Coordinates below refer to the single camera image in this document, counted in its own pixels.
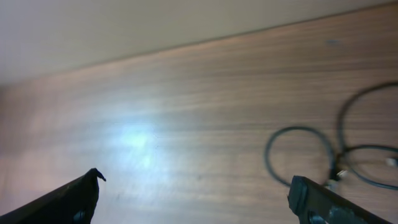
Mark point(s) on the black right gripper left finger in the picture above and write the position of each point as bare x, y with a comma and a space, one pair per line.
72, 203

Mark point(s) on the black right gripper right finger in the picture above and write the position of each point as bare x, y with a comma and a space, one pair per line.
313, 203

